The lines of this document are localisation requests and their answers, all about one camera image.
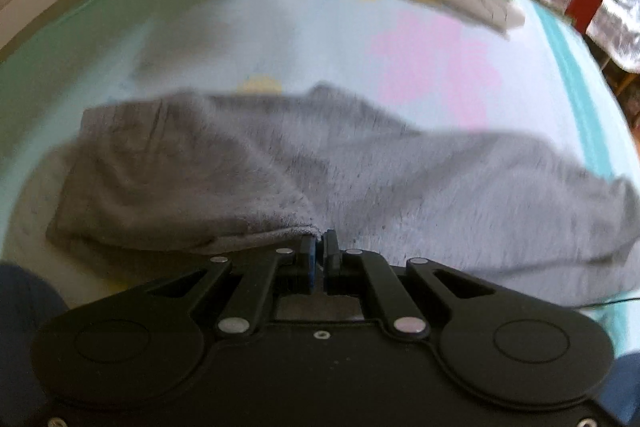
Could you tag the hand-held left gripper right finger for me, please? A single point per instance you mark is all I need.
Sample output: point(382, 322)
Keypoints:
point(328, 257)

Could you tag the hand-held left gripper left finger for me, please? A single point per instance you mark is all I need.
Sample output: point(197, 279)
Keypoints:
point(311, 259)

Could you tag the grey pants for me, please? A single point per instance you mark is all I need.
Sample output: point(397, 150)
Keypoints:
point(210, 177)

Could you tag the person's left leg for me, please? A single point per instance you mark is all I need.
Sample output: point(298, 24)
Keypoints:
point(25, 342)

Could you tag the person's leg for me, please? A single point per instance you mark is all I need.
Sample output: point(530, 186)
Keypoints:
point(625, 392)
point(25, 342)

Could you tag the person's right leg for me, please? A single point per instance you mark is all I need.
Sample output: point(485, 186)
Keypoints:
point(625, 392)

